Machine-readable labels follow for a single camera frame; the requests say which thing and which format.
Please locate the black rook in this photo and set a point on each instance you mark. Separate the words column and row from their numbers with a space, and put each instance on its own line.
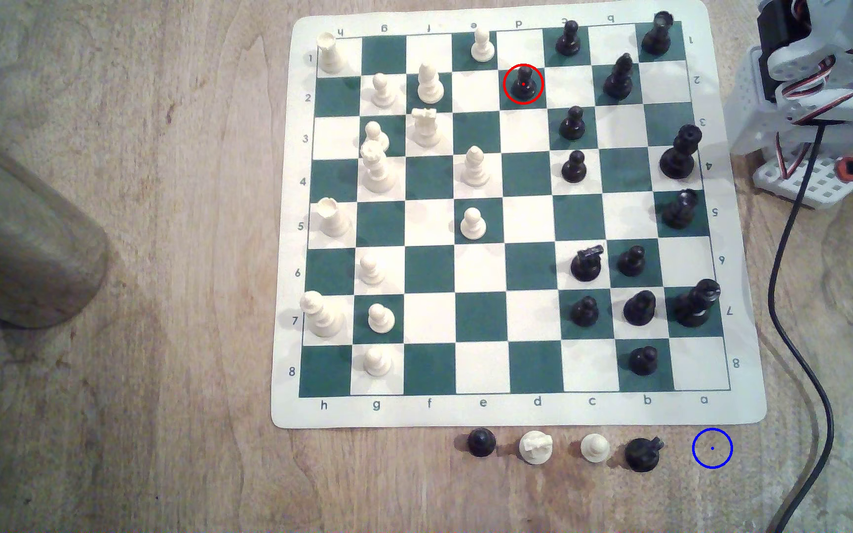
column 657, row 35

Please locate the metal cylinder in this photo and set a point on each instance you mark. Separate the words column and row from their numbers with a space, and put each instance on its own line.
column 19, row 244

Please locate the black king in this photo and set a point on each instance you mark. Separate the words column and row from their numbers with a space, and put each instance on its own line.
column 695, row 306

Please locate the white queen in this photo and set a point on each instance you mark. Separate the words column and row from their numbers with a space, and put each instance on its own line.
column 377, row 172

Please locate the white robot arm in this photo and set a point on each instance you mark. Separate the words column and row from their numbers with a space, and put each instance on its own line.
column 834, row 66

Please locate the white rook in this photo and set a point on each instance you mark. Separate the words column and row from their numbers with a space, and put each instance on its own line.
column 333, row 219
column 331, row 55

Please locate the black queen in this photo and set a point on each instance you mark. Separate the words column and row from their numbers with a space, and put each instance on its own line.
column 679, row 155

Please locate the white king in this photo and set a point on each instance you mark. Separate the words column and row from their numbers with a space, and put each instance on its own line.
column 425, row 128

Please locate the green white chess mat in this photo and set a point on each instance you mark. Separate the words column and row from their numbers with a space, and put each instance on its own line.
column 526, row 215

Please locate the black bishop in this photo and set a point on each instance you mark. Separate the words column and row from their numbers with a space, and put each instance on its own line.
column 640, row 309
column 618, row 78

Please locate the white knight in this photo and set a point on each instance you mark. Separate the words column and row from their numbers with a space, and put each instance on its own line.
column 535, row 448

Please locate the white pawn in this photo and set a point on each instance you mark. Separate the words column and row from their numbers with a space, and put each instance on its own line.
column 372, row 271
column 380, row 319
column 375, row 133
column 383, row 92
column 595, row 448
column 473, row 224
column 482, row 47
column 377, row 363

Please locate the black pawn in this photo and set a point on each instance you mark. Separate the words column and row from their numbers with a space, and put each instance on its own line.
column 574, row 168
column 524, row 85
column 584, row 312
column 568, row 40
column 572, row 124
column 481, row 443
column 643, row 361
column 631, row 261

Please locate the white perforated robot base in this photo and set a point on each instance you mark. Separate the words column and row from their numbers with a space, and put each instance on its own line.
column 782, row 178

